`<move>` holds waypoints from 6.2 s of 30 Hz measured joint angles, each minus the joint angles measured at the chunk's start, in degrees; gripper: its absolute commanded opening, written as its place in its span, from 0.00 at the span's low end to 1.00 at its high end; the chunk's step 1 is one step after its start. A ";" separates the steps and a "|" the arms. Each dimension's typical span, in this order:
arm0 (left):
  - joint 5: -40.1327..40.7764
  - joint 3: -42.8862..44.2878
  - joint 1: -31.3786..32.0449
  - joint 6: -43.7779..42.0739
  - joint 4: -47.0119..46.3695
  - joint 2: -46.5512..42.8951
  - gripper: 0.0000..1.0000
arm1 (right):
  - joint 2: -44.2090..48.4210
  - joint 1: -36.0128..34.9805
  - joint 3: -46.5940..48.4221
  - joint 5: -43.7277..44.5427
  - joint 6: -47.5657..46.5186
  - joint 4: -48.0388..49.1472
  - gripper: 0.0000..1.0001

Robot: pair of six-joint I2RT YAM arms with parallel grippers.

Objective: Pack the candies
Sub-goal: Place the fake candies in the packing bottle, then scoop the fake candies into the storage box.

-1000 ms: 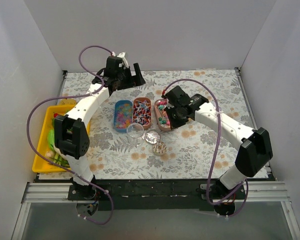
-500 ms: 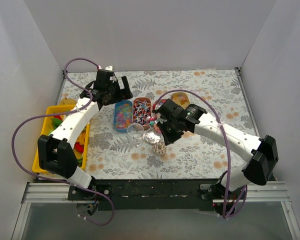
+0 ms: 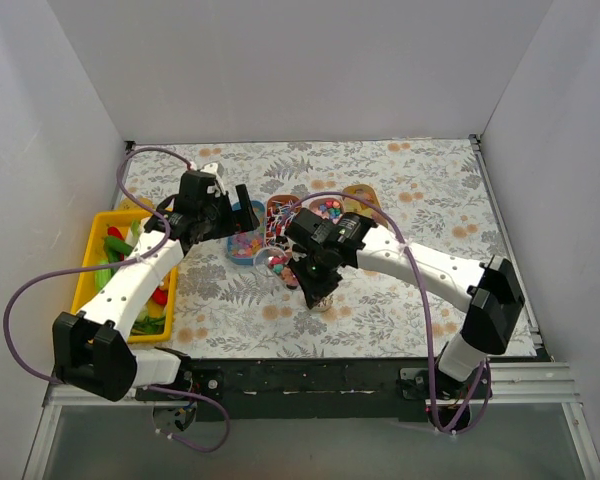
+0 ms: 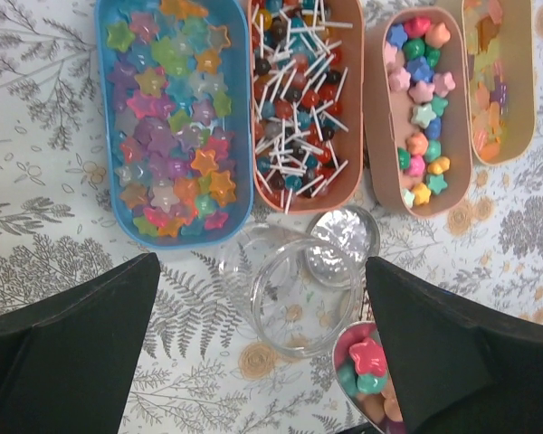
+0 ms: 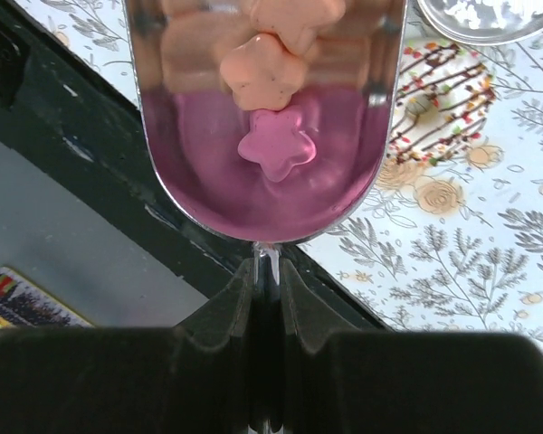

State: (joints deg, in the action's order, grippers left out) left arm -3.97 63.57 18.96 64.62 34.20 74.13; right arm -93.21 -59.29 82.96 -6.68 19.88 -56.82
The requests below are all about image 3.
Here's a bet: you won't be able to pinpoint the blue candy tray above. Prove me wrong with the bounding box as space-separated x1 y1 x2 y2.
226 200 266 266

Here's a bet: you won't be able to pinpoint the clear glass jar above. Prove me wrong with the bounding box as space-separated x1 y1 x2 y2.
253 246 299 291

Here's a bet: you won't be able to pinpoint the beige gummy candy tray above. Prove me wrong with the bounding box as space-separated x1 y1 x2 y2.
342 184 386 225

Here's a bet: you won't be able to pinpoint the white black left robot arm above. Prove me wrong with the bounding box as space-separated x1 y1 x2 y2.
52 166 259 401

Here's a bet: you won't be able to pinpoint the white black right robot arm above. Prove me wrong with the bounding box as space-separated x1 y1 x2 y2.
285 208 525 398

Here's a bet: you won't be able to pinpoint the small donut decorated tin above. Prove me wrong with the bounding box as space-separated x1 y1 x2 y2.
311 295 333 313

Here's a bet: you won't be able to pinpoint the pink lollipop tray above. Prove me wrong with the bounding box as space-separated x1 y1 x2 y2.
265 194 299 250

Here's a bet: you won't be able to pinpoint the white toy vegetable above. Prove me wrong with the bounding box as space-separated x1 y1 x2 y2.
125 217 150 247

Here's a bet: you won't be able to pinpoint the yellow plastic bin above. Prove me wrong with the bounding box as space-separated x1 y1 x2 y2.
71 209 178 344

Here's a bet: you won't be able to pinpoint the red toy chili pepper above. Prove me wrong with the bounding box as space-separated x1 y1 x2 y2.
107 226 125 241

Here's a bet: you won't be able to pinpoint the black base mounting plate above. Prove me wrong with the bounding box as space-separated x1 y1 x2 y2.
135 358 432 422

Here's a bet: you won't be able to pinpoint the green toy vegetables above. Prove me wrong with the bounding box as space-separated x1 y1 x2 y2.
94 235 170 336

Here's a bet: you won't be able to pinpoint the floral patterned table mat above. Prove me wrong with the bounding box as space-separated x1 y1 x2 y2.
116 139 507 359

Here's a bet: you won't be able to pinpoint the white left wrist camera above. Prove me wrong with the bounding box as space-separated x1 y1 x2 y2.
199 162 226 197

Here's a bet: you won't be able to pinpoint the aluminium frame rail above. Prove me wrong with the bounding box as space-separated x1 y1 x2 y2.
45 357 600 479

